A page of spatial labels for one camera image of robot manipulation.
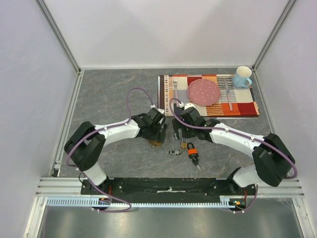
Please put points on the pink handled knife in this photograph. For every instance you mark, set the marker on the pink handled knife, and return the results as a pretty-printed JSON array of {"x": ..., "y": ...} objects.
[{"x": 228, "y": 95}]

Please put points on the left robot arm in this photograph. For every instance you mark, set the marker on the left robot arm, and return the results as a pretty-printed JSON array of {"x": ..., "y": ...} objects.
[{"x": 86, "y": 144}]

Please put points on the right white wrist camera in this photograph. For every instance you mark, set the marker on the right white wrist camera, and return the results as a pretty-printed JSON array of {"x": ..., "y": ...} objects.
[{"x": 184, "y": 106}]

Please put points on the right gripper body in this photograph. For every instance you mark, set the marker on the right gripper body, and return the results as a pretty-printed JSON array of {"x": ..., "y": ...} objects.
[{"x": 179, "y": 128}]

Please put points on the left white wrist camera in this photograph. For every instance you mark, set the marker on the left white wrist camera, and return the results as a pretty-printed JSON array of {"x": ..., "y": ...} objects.
[{"x": 162, "y": 111}]

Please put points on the orange black padlock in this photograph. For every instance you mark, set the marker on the orange black padlock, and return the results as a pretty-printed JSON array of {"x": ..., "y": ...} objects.
[{"x": 192, "y": 151}]

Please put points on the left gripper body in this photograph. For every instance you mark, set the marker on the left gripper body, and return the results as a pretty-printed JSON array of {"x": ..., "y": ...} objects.
[{"x": 154, "y": 134}]

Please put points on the pink dotted plate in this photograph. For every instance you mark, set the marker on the pink dotted plate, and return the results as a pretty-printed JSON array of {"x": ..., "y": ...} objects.
[{"x": 204, "y": 92}]

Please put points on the large brass padlock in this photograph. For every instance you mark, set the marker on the large brass padlock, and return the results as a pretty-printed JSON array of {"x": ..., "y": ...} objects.
[{"x": 157, "y": 144}]

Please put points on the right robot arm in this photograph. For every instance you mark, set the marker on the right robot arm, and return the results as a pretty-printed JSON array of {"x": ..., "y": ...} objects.
[{"x": 272, "y": 161}]

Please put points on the small brass padlock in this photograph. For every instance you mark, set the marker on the small brass padlock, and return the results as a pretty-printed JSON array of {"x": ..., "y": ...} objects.
[{"x": 184, "y": 144}]

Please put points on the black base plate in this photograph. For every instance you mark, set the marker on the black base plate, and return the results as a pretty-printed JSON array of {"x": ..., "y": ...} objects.
[{"x": 173, "y": 189}]

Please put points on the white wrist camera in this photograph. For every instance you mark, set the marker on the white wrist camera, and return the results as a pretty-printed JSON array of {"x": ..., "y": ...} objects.
[
  {"x": 162, "y": 111},
  {"x": 184, "y": 106}
]

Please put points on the pink handled fork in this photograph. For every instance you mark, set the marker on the pink handled fork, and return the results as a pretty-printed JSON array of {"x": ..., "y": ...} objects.
[{"x": 175, "y": 86}]

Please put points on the light blue cable duct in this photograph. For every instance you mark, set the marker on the light blue cable duct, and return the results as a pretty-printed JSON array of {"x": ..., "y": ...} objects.
[{"x": 97, "y": 202}]

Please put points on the light blue mug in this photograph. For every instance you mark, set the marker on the light blue mug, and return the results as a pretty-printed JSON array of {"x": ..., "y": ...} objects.
[{"x": 242, "y": 76}]

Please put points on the colourful patchwork placemat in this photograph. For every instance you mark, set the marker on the colourful patchwork placemat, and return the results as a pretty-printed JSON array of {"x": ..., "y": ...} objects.
[{"x": 242, "y": 99}]

